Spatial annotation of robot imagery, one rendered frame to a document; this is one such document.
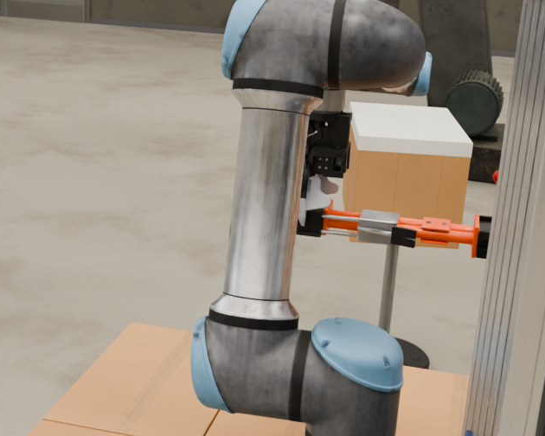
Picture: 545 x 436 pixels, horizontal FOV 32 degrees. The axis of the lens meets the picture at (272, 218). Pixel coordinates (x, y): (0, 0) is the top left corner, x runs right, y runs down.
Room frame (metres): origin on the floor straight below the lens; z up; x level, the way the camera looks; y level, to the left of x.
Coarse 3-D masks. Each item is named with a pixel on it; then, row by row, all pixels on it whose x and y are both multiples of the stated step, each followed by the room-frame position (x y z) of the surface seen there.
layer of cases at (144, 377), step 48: (144, 336) 2.50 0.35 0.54; (192, 336) 2.52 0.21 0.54; (96, 384) 2.19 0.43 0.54; (144, 384) 2.21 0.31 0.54; (192, 384) 2.23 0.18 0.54; (432, 384) 2.31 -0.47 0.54; (48, 432) 1.95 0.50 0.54; (96, 432) 1.96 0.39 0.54; (144, 432) 1.98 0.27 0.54; (192, 432) 1.99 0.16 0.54; (240, 432) 2.01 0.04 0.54; (288, 432) 2.02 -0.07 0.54; (432, 432) 2.06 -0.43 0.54
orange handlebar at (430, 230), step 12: (348, 216) 1.68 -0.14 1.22; (348, 228) 1.64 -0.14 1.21; (420, 228) 1.62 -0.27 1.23; (432, 228) 1.61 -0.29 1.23; (444, 228) 1.61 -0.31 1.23; (456, 228) 1.64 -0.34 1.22; (468, 228) 1.64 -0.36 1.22; (420, 240) 1.61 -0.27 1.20; (432, 240) 1.61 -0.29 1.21; (444, 240) 1.61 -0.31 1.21; (456, 240) 1.60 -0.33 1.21; (468, 240) 1.59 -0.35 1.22
